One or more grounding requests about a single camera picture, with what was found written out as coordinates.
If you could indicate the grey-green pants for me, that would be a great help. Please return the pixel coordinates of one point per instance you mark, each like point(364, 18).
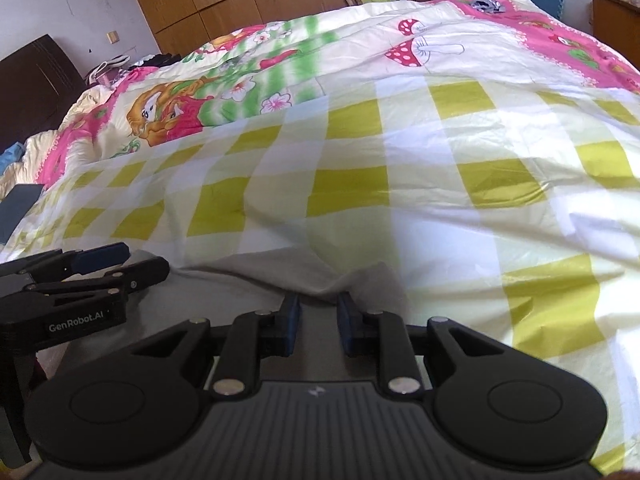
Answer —
point(225, 290)

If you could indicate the wall socket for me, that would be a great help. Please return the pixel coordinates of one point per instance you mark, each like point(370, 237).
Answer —
point(113, 37)

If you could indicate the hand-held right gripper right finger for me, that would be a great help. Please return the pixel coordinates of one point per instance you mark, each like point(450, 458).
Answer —
point(345, 325)

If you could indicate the dark wooden headboard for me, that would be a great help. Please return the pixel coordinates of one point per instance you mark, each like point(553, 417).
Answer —
point(35, 90)

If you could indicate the dark clothes pile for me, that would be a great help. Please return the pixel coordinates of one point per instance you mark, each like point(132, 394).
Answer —
point(157, 60)

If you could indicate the blue foam mat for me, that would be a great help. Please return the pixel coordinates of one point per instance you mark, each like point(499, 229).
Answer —
point(542, 2)

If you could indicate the dark teal cushion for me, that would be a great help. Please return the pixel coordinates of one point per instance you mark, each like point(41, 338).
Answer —
point(17, 212)

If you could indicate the wooden desk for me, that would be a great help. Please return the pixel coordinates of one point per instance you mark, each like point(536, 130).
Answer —
point(617, 25)

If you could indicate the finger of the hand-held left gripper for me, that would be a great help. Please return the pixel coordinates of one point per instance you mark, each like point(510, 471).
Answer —
point(145, 270)
point(100, 257)

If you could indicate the wooden wardrobe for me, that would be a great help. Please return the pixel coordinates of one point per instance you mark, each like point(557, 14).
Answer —
point(250, 0)

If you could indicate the white bag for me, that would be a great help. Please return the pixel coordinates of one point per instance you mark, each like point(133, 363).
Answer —
point(107, 71)

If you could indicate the printed checkered blanket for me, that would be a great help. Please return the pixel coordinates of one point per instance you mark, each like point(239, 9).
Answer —
point(400, 170)

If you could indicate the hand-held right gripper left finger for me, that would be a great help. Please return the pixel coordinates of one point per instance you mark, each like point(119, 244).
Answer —
point(292, 327)

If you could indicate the light blue cloth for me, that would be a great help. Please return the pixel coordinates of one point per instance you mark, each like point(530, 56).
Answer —
point(10, 156)

